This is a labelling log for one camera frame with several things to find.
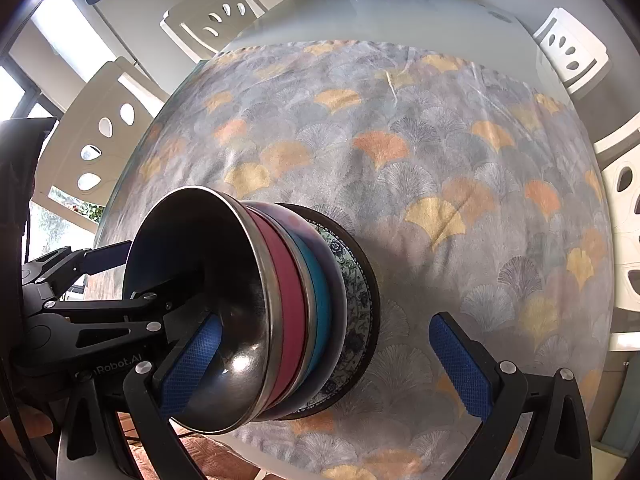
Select white chair with oval cut-outs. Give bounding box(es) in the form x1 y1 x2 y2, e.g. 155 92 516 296
32 57 171 233
594 112 640 351
160 0 267 63
532 7 613 102

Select red steel bowl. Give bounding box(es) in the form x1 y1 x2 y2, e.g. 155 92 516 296
124 186 307 435

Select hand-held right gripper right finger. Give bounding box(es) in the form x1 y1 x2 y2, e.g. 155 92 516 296
429 311 593 480

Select large blue steel bowl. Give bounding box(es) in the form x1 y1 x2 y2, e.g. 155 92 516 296
245 202 332 418

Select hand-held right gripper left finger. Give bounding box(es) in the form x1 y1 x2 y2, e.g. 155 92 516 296
56 312 223 480

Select dark cloth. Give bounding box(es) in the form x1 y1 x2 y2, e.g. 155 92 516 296
0 117 58 311

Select pinkish quilted cloth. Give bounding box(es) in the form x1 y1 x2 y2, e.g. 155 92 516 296
117 410 266 480

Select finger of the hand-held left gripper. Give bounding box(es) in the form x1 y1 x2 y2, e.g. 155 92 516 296
22 241 133 313
45 280 211 351

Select leaf-printed grey tablecloth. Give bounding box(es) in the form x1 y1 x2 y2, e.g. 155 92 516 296
95 40 621 480

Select floral ceramic plate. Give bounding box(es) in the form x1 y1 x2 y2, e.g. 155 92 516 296
292 205 382 421

